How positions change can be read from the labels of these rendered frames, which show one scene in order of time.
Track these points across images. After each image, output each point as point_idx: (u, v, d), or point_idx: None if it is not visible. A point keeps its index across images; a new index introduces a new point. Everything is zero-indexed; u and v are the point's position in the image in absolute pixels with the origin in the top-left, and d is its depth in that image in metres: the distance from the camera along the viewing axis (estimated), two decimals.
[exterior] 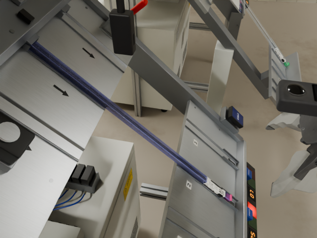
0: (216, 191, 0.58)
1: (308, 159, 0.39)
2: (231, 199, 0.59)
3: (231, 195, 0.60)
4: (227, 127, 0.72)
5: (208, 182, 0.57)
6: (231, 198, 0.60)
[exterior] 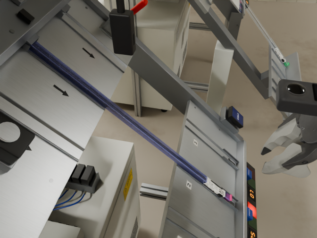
0: (216, 191, 0.58)
1: (297, 157, 0.41)
2: (231, 199, 0.59)
3: (231, 195, 0.60)
4: (227, 127, 0.72)
5: (208, 182, 0.57)
6: (231, 198, 0.60)
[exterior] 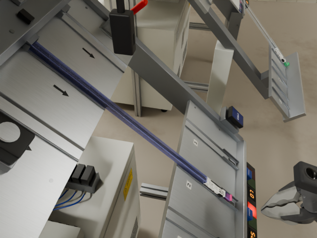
0: (216, 191, 0.58)
1: (295, 216, 0.53)
2: (231, 199, 0.59)
3: (231, 195, 0.60)
4: (227, 127, 0.72)
5: (208, 182, 0.57)
6: (231, 198, 0.60)
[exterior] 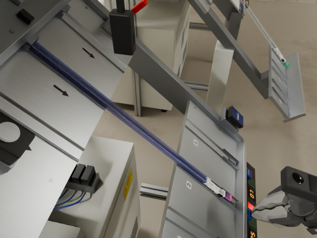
0: (216, 191, 0.58)
1: (282, 219, 0.55)
2: (231, 199, 0.59)
3: (231, 195, 0.60)
4: (227, 127, 0.72)
5: (208, 182, 0.57)
6: (231, 198, 0.60)
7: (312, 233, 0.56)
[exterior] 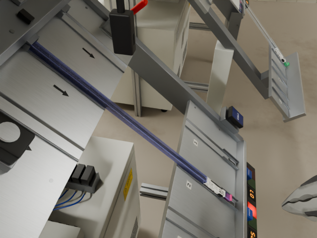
0: (216, 191, 0.58)
1: None
2: (231, 199, 0.59)
3: (231, 195, 0.60)
4: (227, 127, 0.72)
5: (208, 182, 0.57)
6: (231, 198, 0.60)
7: None
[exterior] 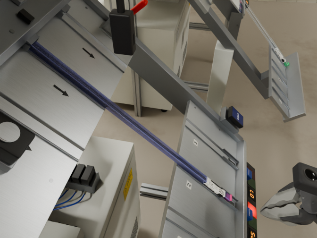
0: (216, 191, 0.58)
1: (294, 217, 0.53)
2: (231, 199, 0.59)
3: (231, 195, 0.60)
4: (227, 127, 0.72)
5: (208, 182, 0.57)
6: (231, 198, 0.60)
7: None
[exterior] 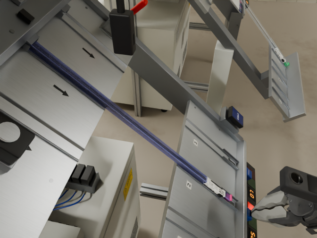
0: (216, 191, 0.58)
1: (282, 219, 0.55)
2: (231, 199, 0.59)
3: (231, 195, 0.60)
4: (227, 127, 0.72)
5: (208, 182, 0.57)
6: (231, 198, 0.60)
7: (312, 233, 0.56)
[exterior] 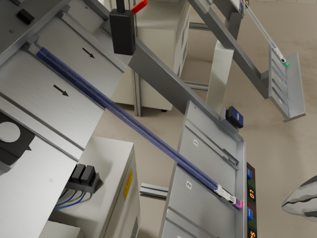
0: (227, 198, 0.59)
1: None
2: (242, 205, 0.60)
3: (242, 201, 0.61)
4: (227, 127, 0.72)
5: (219, 189, 0.58)
6: (242, 204, 0.60)
7: None
